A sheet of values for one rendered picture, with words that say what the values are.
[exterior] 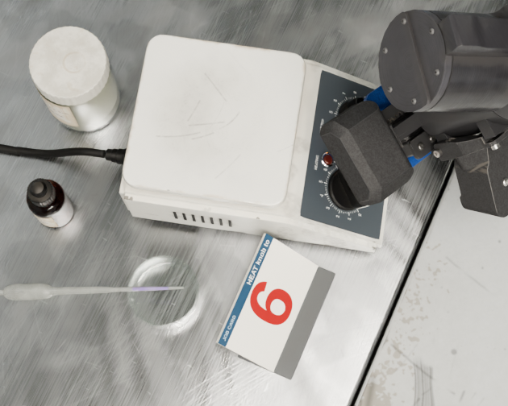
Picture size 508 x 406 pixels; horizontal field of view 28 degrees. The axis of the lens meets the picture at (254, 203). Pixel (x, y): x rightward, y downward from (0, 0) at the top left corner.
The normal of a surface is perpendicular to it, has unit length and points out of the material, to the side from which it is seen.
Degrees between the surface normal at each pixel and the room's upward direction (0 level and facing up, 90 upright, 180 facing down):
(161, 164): 0
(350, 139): 31
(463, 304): 0
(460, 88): 62
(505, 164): 47
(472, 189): 70
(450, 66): 40
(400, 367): 0
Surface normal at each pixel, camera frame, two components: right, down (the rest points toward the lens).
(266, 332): 0.58, 0.04
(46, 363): -0.01, -0.25
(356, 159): -0.17, 0.25
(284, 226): -0.15, 0.95
